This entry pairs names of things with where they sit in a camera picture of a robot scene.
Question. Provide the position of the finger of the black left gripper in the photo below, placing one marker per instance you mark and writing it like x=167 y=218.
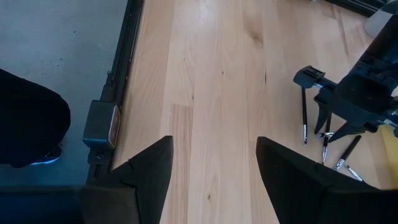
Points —
x=354 y=130
x=322 y=116

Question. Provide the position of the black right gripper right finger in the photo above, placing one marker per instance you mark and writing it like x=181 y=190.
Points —
x=311 y=199

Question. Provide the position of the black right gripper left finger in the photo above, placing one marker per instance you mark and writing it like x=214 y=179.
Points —
x=109 y=202

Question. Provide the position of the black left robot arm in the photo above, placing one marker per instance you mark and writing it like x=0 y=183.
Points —
x=382 y=46

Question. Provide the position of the person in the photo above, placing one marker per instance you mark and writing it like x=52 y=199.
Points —
x=28 y=118

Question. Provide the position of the black table-level camera box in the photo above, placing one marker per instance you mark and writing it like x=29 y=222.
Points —
x=99 y=124

